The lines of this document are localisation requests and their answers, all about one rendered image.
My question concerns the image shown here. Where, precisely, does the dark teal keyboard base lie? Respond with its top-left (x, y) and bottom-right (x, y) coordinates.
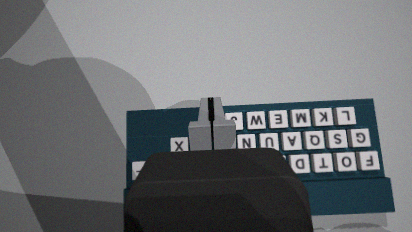
top-left (124, 98), bottom-right (395, 216)

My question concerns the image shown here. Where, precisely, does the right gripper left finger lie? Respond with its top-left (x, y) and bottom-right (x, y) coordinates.
top-left (188, 97), bottom-right (213, 151)

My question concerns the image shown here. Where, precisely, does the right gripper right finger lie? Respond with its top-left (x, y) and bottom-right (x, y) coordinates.
top-left (211, 97), bottom-right (236, 150)

